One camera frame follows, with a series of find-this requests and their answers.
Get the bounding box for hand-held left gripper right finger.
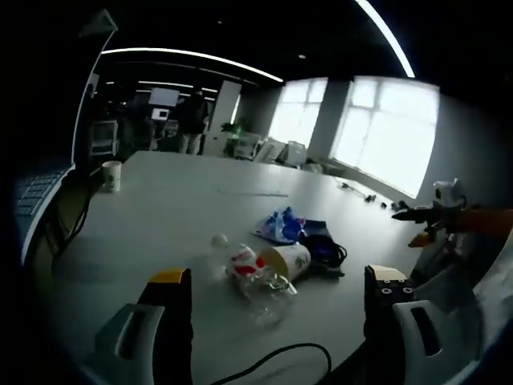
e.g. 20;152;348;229
362;263;488;385

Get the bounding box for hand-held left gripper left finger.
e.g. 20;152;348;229
86;266;196;385

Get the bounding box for dark blue pouch with cord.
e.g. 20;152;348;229
298;230;348;278

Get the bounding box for blue white plastic bag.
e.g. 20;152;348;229
251;206;306;245

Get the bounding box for crushed clear plastic bottle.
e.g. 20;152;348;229
211;242;300;326

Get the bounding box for white printed paper cup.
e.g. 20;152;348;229
101;160;123;194

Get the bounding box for small dark table clutter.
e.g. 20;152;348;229
334;180;408;213

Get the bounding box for white clothing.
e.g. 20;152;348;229
414;232;512;322

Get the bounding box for large bright window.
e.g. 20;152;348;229
331;75;441;200

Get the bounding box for white table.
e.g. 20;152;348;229
23;150;506;385

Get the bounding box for white boxes by window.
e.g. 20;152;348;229
234;134;309;166

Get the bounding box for dark chair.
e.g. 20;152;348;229
38;168;103;260

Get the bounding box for narrow bright window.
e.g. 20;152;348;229
267;78;329;146

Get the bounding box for curved ceiling light strip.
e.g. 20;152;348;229
354;0;416;79

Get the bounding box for green potted plant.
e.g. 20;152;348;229
221;115;252;140

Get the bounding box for white metal cart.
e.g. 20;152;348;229
91;119;120;157

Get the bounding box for computer monitor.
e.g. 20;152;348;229
149;87;180;107

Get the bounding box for long ceiling light strip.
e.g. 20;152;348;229
100;47;285;83

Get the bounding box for black cable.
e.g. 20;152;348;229
192;342;333;385

